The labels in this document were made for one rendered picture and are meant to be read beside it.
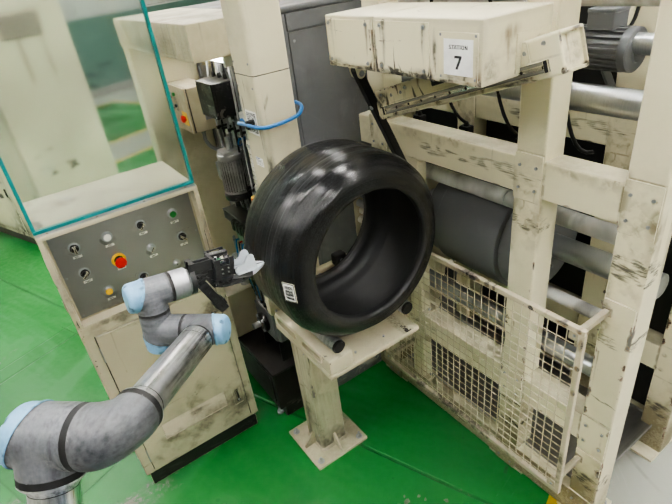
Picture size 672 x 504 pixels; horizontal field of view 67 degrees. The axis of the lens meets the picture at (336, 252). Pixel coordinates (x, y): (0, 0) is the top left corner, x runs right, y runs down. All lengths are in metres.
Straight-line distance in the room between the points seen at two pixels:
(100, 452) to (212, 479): 1.57
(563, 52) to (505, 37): 0.13
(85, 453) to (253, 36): 1.13
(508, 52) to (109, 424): 1.11
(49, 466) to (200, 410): 1.44
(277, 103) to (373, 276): 0.67
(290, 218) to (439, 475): 1.44
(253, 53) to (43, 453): 1.11
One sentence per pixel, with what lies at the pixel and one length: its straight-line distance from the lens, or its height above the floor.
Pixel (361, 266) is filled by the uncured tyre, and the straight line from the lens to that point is 1.83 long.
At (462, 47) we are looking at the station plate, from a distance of 1.27.
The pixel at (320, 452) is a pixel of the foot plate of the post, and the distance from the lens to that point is 2.47.
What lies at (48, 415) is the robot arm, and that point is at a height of 1.32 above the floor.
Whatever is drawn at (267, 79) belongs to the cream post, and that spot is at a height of 1.64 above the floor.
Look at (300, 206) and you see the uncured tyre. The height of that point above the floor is 1.39.
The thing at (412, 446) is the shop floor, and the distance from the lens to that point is 2.47.
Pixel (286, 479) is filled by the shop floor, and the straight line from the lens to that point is 2.44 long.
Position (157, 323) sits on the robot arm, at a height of 1.22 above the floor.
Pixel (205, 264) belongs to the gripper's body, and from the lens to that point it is 1.32.
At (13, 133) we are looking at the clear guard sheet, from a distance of 1.81.
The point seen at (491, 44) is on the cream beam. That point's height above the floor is 1.73.
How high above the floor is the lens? 1.94
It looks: 30 degrees down
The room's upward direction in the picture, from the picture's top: 8 degrees counter-clockwise
